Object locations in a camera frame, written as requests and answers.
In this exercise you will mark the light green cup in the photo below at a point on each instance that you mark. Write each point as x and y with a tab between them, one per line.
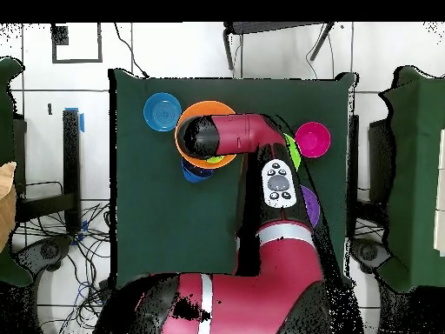
215	159

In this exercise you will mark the large orange bowl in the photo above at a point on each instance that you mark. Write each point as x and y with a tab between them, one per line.
201	108

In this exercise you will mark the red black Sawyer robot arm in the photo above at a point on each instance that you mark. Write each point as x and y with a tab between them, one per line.
260	295

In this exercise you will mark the dark blue bowl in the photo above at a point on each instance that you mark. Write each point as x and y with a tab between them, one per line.
194	175

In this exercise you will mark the dark green tablecloth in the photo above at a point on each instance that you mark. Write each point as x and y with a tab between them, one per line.
174	226

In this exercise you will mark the light green bowl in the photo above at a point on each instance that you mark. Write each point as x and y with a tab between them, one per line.
293	153

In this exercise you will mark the purple bowl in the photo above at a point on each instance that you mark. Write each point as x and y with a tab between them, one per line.
311	208

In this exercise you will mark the light blue bowl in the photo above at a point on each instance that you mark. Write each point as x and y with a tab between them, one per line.
162	112

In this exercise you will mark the red-pink bowl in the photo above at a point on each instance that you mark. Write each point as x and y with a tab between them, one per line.
313	140

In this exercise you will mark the green cloth side table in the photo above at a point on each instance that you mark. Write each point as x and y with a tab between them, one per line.
7	104
417	174

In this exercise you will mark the tan box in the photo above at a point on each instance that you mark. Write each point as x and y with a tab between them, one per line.
6	208

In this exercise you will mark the white boxes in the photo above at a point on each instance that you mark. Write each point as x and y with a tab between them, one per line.
441	191

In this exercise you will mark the black camera tripod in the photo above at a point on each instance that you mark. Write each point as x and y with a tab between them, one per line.
264	27

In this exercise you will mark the black square frame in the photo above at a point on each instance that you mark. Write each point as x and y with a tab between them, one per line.
59	34

